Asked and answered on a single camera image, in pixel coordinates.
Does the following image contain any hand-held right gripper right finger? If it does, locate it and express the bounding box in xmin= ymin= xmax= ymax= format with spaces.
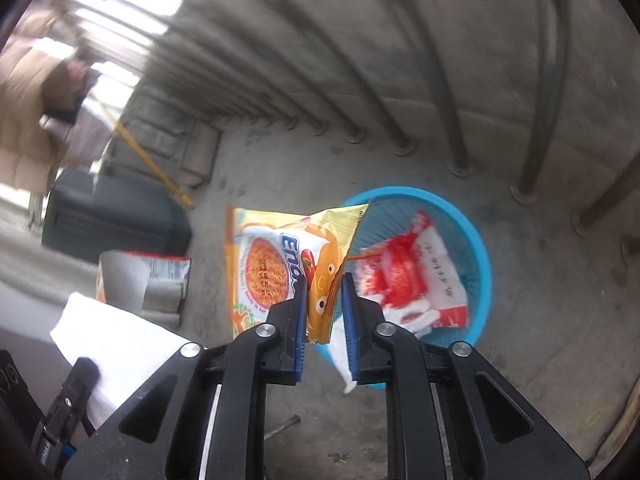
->
xmin=341 ymin=272 xmax=588 ymax=480

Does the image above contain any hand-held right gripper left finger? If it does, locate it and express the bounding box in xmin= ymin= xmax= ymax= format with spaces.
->
xmin=62 ymin=275 xmax=310 ymax=480

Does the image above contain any yellow instant noodle packet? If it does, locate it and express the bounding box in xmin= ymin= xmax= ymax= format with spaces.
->
xmin=226 ymin=203 xmax=370 ymax=345

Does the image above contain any blue plastic basket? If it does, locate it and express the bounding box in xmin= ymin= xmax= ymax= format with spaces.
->
xmin=312 ymin=187 xmax=493 ymax=391

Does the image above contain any white plastic wrapper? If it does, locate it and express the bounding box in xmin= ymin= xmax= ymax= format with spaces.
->
xmin=331 ymin=317 xmax=362 ymax=394

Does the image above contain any red white snack packet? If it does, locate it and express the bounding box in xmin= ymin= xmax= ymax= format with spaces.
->
xmin=357 ymin=210 xmax=471 ymax=337

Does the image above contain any white printed paper sheet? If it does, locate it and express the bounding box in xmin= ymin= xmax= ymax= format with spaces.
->
xmin=50 ymin=292 xmax=202 ymax=413

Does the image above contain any small metal rod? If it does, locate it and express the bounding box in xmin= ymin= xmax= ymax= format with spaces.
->
xmin=264 ymin=415 xmax=301 ymax=441

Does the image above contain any orange white printed carton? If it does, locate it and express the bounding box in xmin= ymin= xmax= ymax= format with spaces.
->
xmin=97 ymin=250 xmax=193 ymax=315

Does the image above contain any dark grey storage bin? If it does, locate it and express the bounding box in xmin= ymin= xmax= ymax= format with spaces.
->
xmin=42 ymin=167 xmax=193 ymax=263

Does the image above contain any grey concrete block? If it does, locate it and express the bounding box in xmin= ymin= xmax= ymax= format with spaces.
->
xmin=177 ymin=120 xmax=223 ymax=186

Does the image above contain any yellow broom pole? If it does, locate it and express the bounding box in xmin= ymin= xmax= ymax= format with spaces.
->
xmin=92 ymin=95 xmax=195 ymax=208

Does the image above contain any metal window railing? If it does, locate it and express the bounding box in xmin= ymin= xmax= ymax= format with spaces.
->
xmin=165 ymin=0 xmax=640 ymax=261

